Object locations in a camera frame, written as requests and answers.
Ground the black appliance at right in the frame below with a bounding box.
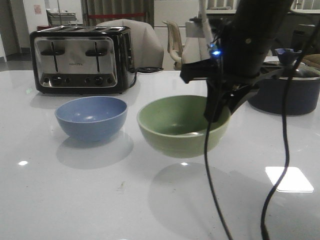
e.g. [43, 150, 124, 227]
[290, 24, 320, 55]

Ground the black silver toaster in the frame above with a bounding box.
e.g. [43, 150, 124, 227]
[29, 25, 135, 94]

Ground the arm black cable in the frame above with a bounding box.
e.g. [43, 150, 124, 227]
[203, 24, 320, 240]

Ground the beige plastic chair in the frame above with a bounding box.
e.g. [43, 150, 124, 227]
[163, 20, 184, 71]

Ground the black toaster power cord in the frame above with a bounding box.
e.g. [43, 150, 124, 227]
[128, 66, 165, 88]

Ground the right grey upholstered chair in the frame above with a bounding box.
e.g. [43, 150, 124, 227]
[181, 37, 210, 65]

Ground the glass lid blue knob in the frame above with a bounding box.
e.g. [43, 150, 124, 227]
[263, 48, 320, 81]

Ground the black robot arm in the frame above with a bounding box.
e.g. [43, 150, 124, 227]
[180, 0, 293, 123]

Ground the white cabinet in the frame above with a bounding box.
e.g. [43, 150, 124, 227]
[154, 0, 199, 52]

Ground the dark blue saucepan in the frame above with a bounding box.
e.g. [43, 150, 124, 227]
[248, 77, 320, 116]

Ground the light green bowl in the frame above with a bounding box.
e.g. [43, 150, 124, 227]
[137, 95, 231, 159]

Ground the grey upholstered chair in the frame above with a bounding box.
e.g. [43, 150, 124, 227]
[181, 37, 210, 65]
[98, 19, 164, 68]

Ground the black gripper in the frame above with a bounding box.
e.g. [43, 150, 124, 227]
[180, 56, 285, 122]

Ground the red box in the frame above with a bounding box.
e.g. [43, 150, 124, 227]
[37, 25, 50, 31]

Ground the blue bowl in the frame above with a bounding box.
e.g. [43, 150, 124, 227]
[55, 96, 128, 142]

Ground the left grey upholstered chair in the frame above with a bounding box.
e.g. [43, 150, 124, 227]
[98, 19, 164, 68]

